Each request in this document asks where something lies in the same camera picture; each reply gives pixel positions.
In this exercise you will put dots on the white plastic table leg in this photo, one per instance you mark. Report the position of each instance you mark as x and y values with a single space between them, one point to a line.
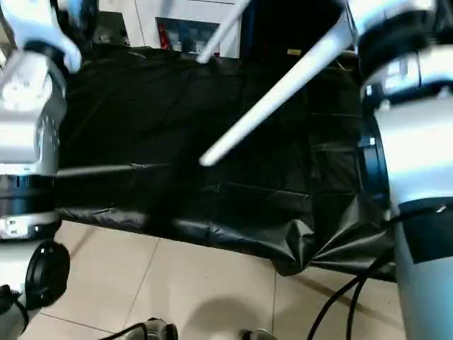
223 32
276 92

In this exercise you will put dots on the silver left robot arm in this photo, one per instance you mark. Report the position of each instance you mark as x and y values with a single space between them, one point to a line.
21 124

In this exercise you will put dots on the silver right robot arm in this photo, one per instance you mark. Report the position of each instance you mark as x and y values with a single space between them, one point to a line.
417 141

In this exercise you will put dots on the black work mat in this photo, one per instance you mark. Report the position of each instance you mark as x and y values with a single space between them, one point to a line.
177 124

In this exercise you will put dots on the red package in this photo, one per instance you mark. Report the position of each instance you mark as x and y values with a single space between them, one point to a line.
164 35

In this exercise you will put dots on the black box with yellow label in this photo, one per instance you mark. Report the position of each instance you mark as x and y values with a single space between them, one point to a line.
293 35

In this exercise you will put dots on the black right robot foot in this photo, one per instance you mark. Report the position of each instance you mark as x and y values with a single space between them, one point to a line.
256 334

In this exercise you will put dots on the black robot foot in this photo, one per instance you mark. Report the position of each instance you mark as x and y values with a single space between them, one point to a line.
256 334
152 331

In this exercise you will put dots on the white glass-door cabinet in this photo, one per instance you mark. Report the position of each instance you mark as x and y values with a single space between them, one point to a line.
141 21

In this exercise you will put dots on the black left robot foot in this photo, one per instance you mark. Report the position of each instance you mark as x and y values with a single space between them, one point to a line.
152 331

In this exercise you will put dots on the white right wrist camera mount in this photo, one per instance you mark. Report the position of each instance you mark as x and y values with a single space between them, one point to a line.
382 8

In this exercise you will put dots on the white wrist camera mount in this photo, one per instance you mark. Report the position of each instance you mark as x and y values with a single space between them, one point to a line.
35 21
382 8

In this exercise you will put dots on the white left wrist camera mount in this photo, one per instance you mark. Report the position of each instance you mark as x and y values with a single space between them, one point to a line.
35 21

